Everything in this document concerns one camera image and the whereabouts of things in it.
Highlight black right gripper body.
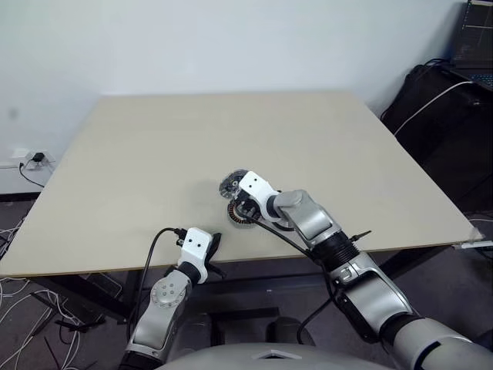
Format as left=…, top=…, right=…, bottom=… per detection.
left=237, top=193, right=267, bottom=224

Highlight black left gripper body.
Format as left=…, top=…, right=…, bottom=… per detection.
left=206, top=241, right=220, bottom=273

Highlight round motor housing copper coils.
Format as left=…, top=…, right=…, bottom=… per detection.
left=224, top=198, right=258, bottom=231

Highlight grey robot torso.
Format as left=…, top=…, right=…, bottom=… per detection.
left=153, top=341, right=401, bottom=370

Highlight black box on floor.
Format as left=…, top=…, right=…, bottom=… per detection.
left=91, top=272, right=123, bottom=298

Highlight large black bag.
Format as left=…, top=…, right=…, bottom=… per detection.
left=380, top=63, right=493, bottom=211

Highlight white bar on floor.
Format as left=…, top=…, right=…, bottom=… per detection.
left=453, top=239, right=493, bottom=250

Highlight black open laptop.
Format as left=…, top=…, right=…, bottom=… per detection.
left=448, top=0, right=493, bottom=92

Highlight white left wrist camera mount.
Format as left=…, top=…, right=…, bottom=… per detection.
left=177, top=227, right=214, bottom=278

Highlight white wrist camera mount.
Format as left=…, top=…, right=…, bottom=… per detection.
left=177, top=227, right=214, bottom=278
left=237, top=170, right=283, bottom=221

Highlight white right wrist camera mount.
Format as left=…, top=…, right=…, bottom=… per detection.
left=237, top=170, right=283, bottom=221

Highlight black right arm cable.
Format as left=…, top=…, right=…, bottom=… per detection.
left=244, top=215, right=340, bottom=346

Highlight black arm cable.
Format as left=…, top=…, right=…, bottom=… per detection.
left=126, top=227, right=189, bottom=348
left=244, top=215, right=340, bottom=346

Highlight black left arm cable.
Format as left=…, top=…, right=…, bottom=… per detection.
left=126, top=227, right=189, bottom=348

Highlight black adapter cord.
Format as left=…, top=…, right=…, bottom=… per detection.
left=18, top=160, right=46, bottom=189

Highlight white floor cable tangle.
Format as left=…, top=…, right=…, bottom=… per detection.
left=0, top=215, right=82, bottom=370

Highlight white wall power strip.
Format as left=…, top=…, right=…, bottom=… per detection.
left=7, top=146, right=55, bottom=170

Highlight black laptop cable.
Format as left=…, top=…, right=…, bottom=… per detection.
left=422, top=57, right=456, bottom=72

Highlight white cable over bag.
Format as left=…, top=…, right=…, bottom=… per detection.
left=392, top=79, right=475, bottom=136

